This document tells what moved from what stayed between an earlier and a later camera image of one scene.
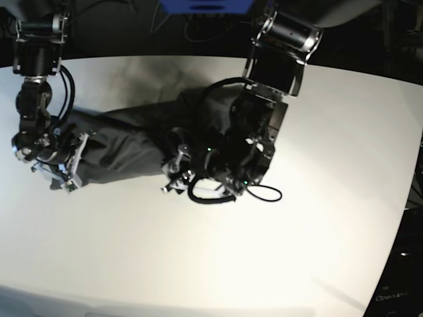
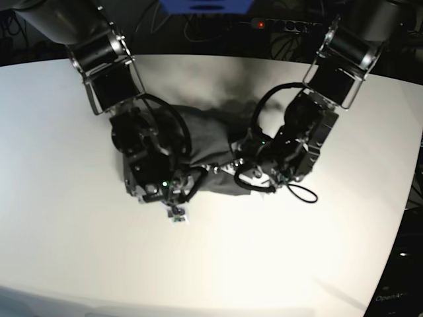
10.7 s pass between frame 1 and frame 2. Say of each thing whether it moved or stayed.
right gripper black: moved
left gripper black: moved
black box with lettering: stayed
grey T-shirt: moved
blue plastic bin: stayed
